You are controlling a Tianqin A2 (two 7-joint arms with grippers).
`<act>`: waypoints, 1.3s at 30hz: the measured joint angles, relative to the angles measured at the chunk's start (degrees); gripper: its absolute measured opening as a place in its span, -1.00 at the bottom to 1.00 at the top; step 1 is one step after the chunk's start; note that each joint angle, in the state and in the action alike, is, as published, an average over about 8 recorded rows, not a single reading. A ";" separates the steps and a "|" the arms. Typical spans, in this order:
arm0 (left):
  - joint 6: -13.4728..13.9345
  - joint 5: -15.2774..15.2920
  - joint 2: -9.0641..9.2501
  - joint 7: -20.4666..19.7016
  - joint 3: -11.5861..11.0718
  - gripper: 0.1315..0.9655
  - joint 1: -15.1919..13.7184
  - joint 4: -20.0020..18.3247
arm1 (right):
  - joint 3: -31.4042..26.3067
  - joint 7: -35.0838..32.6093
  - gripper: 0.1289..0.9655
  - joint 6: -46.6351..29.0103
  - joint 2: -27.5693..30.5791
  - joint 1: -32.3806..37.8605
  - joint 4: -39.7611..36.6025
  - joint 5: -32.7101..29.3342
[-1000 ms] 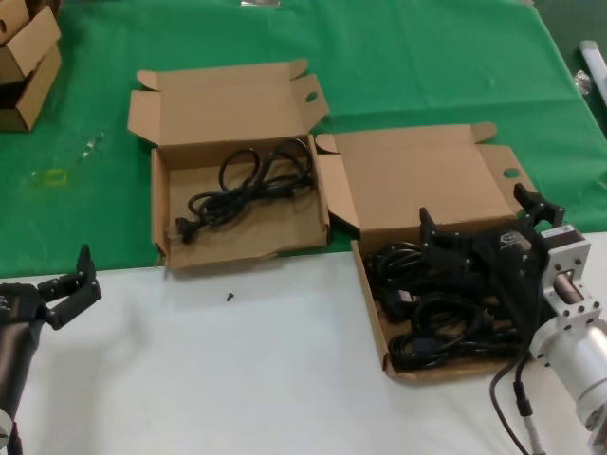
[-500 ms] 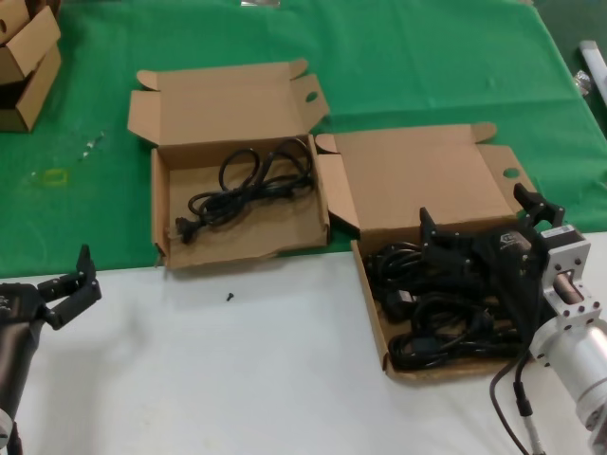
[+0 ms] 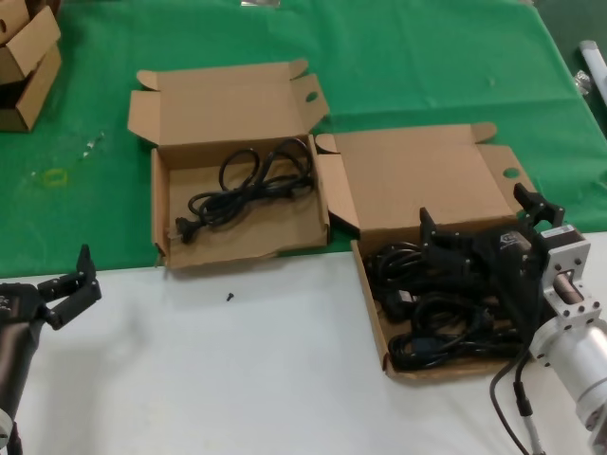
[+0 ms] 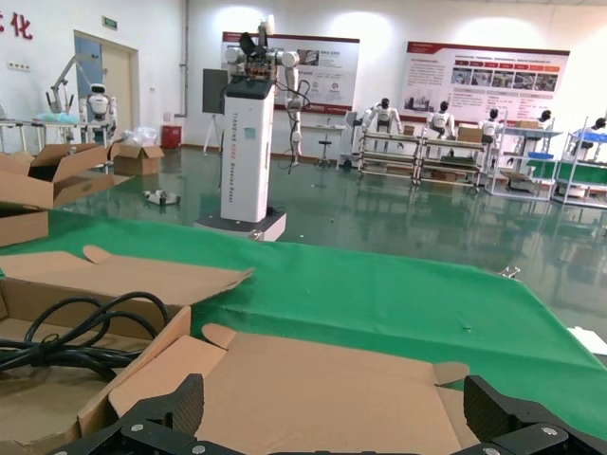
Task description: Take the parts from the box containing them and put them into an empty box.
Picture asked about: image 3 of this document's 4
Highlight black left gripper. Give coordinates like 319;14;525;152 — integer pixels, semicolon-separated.
0;244;103;414

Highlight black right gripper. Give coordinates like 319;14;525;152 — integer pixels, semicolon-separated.
419;182;566;337

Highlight black power cord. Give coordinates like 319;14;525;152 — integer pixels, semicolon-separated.
410;291;502;336
175;136;315;246
367;242;428;319
387;331;527;372

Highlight open brown cardboard box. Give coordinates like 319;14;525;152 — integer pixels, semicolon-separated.
314;121;542;380

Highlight open cardboard box torn edge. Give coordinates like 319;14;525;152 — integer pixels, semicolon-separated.
126;59;332;270

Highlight small open cardboard box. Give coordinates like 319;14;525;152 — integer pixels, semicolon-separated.
0;45;63;133

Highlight cardboard box with holed flap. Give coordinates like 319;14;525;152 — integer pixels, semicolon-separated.
0;0;28;46

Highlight white tape scraps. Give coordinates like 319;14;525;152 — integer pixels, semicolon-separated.
78;132;105;160

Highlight green table cloth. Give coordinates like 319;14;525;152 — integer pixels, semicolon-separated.
0;0;607;281

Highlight silver aluminium wrist bracket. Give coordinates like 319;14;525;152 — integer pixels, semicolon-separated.
540;226;607;329

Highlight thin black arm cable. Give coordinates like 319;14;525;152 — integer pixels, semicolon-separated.
489;348;542;454

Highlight cable with silver connector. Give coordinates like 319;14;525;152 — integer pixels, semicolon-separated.
514;364;542;455

